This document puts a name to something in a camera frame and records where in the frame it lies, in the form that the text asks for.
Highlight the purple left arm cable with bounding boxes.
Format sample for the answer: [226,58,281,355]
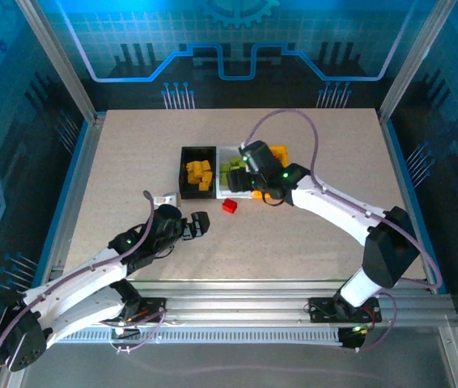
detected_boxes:
[0,190,157,369]

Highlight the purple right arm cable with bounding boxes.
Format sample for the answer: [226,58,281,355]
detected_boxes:
[241,108,443,293]

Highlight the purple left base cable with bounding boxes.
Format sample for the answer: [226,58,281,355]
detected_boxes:
[99,309,169,355]

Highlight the black plastic bin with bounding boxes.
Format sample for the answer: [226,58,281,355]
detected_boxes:
[176,145,218,200]

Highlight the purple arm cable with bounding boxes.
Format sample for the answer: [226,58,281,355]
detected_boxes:
[241,108,443,293]
[0,190,157,369]

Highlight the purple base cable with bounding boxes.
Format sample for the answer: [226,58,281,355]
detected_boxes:
[356,293,397,353]
[99,309,169,355]

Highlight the blue circuit backdrop poster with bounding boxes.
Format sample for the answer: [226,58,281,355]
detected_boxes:
[34,0,420,110]

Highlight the white plastic bin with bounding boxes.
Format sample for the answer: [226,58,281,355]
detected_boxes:
[215,144,254,201]

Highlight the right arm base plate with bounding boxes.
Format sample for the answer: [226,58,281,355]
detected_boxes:
[307,297,383,324]

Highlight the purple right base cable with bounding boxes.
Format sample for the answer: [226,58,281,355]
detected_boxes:
[356,293,397,353]

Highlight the aluminium frame post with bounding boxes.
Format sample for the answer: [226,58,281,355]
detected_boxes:
[16,0,97,122]
[377,0,458,122]

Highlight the orange plastic bin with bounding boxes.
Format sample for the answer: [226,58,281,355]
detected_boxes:
[252,144,291,200]

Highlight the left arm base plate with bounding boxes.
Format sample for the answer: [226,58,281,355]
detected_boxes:
[119,297,168,324]

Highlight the aluminium front rail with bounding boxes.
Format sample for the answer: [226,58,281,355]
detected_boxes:
[123,277,456,327]

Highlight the slotted cable duct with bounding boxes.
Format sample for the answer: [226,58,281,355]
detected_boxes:
[57,326,346,345]

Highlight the controller board with lights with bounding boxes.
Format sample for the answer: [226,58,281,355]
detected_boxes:
[338,323,371,352]

